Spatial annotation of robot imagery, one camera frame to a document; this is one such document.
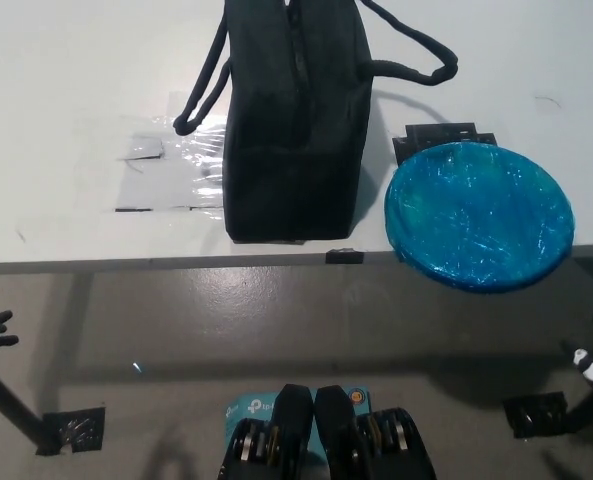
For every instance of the black fabric bag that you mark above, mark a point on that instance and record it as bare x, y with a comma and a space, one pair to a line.
291, 165

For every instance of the black tape patch on desk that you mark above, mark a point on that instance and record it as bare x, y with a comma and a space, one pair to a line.
426, 135

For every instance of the clear plastic film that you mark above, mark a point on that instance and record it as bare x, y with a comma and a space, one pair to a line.
203, 137

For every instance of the black floor tape patch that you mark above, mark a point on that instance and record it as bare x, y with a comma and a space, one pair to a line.
76, 430
536, 415

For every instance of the teal tp-link box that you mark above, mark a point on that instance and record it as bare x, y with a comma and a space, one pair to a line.
251, 407

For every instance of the blue plastic-wrapped plate stack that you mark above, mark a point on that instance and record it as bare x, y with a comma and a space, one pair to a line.
476, 215

